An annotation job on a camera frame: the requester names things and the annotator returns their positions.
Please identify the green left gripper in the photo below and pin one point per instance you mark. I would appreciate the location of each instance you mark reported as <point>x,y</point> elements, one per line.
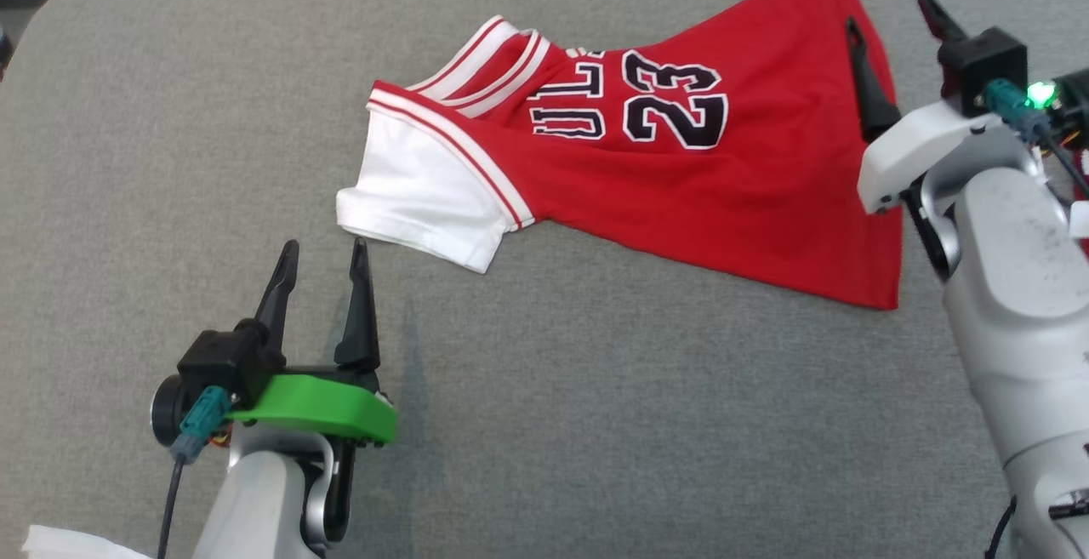
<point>323,406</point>

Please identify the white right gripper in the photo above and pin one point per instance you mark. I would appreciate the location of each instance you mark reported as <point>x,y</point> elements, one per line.
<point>919,146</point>

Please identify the red number 23 jersey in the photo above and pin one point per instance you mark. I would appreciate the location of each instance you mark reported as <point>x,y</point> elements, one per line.
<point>681,193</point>

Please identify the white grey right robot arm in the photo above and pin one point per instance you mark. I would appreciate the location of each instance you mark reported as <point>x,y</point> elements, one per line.
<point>1021,304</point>

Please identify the grey fabric sofa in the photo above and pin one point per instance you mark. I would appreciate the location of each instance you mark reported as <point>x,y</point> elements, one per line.
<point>595,423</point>

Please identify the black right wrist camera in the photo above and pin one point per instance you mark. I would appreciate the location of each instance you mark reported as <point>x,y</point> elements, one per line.
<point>983,61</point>

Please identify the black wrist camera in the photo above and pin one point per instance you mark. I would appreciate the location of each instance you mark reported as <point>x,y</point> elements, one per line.
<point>221,359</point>
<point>983,61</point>

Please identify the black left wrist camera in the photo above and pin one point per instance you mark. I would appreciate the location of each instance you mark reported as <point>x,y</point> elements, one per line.
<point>221,359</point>

